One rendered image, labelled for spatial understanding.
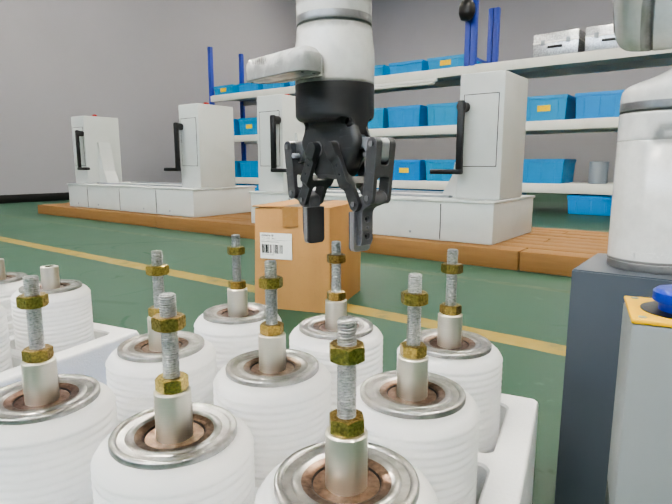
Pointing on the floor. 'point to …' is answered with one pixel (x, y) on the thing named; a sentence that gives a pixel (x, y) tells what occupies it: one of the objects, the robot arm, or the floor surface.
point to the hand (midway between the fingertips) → (335, 233)
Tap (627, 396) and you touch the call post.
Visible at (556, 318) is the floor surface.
